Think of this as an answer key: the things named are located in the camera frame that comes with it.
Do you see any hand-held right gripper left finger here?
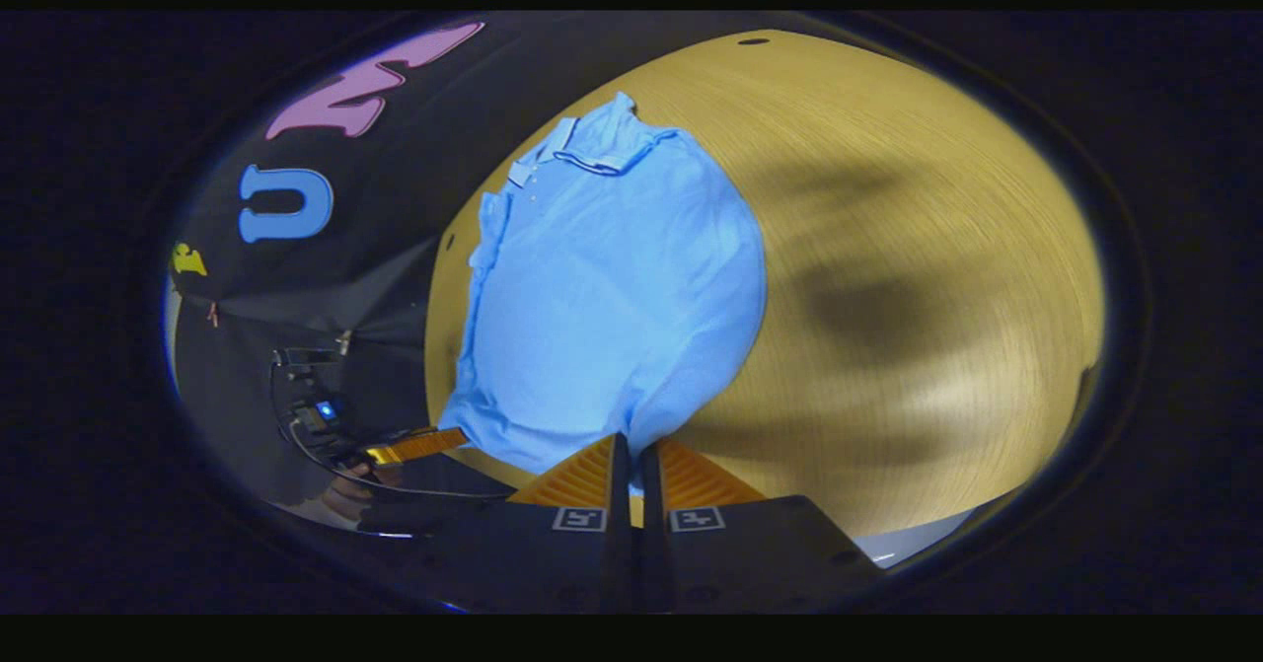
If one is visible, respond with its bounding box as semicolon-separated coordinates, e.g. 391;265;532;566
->
409;433;634;614

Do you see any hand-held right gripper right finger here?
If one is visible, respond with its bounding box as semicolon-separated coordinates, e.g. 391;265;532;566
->
639;435;884;614

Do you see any light blue T-shirt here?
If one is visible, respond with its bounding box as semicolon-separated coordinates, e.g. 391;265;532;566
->
437;91;769;476

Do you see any black backdrop cloth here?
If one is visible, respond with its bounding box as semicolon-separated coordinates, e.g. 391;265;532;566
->
166;16;524;505

